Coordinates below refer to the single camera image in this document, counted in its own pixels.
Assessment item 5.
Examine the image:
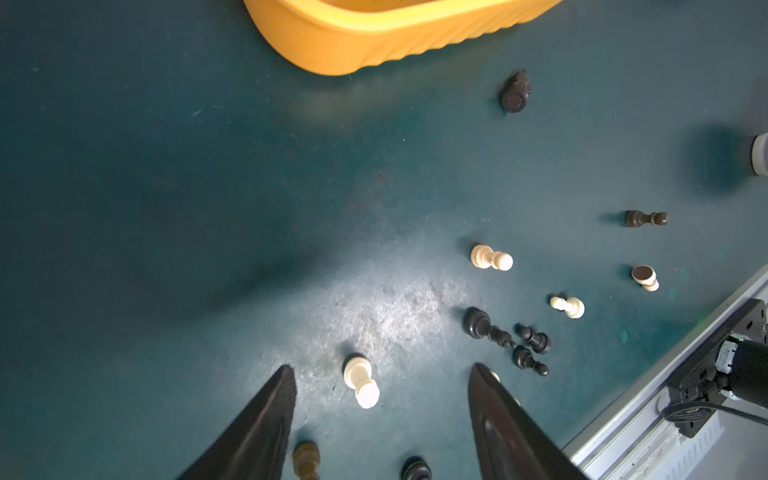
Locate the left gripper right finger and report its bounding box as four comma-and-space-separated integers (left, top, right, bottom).
468, 363, 585, 479

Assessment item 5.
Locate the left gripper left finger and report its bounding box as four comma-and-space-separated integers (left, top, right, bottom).
179, 365, 297, 479

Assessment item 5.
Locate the brown pawn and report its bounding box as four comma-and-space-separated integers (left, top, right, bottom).
625, 210, 669, 228
293, 442, 321, 480

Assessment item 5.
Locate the black pawn pair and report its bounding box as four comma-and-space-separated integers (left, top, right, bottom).
463, 307, 551, 377

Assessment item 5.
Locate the white rook chess piece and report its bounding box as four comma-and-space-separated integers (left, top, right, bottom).
343, 356, 380, 409

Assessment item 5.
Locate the black knight chess piece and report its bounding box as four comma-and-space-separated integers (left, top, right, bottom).
500, 70, 532, 113

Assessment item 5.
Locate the yellow plastic storage box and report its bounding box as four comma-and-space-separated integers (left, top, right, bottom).
244, 0, 559, 76

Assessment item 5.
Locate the black pawn front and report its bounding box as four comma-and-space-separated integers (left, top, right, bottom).
400, 456, 433, 480

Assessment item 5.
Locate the white knight piece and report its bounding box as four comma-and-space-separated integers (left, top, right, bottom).
549, 296, 585, 319

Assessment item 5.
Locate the white lying piece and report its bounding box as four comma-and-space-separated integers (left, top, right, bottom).
631, 265, 660, 292

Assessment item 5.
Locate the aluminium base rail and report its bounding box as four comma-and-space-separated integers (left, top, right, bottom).
564, 269, 767, 479

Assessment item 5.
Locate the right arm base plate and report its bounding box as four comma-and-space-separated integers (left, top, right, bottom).
662, 299, 767, 438

